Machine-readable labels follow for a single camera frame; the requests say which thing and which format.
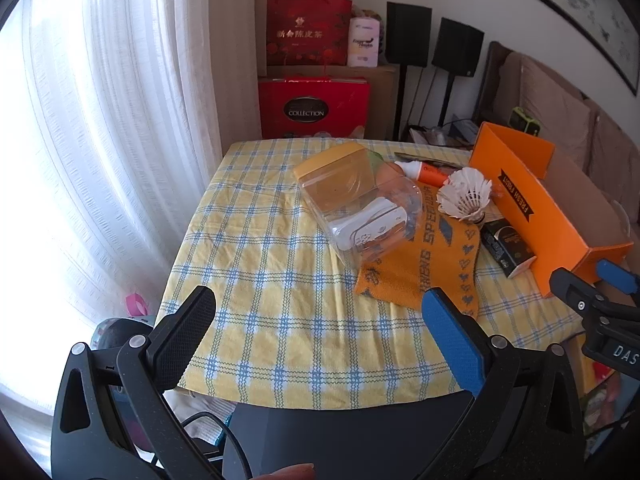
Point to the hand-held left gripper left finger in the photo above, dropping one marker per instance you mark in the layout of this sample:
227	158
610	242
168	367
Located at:
187	327

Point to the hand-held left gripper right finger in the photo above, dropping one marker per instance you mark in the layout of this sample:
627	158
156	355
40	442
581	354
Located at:
450	340

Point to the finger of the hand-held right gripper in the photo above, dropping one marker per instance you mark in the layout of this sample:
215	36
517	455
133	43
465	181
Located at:
617	272
575	292

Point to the orange patterned towel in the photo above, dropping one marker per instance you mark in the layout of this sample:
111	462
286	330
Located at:
425	270

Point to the black and gold box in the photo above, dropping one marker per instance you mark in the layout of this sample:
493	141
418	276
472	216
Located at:
505	247

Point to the orange cardboard box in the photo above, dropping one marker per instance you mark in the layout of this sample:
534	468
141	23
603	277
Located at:
530	205

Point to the white feather shuttlecock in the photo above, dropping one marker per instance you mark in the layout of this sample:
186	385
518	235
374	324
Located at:
462	205
472	177

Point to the orange and white bottle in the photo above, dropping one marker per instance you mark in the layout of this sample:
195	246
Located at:
430	175

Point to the clear jar with yellow lid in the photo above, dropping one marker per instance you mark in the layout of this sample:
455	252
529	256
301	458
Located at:
340	185

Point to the person's left hand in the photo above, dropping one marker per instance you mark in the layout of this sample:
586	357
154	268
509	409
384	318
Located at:
290	472

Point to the pink ribbon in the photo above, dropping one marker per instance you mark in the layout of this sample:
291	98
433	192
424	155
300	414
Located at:
136	305

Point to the dark round object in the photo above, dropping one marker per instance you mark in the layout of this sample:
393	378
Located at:
120	332

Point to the yellow plaid tablecloth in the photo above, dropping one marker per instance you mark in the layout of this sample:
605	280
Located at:
260	270

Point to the beige sofa cushion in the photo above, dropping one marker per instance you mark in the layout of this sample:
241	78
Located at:
617	160
550	110

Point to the white gadget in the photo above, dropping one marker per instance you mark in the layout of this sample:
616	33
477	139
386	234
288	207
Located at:
370	225

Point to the green portable radio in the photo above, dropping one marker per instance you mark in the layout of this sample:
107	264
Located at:
524	121

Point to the white power strip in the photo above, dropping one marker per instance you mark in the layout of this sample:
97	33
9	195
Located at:
465	131

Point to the white sheer curtain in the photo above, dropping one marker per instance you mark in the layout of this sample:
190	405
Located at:
100	110

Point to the brown sofa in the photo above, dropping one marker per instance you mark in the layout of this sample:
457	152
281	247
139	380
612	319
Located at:
500	60

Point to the red gift box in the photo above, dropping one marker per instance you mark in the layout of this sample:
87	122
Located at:
310	105

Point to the black speaker on stand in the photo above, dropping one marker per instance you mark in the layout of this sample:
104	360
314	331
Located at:
457	47
407	35

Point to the pink tissue pack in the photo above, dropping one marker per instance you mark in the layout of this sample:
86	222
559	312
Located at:
364	42

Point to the red gift bag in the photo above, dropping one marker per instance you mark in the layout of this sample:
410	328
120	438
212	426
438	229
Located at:
305	30

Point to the framed wall painting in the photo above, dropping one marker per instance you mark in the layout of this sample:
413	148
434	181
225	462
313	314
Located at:
590	5

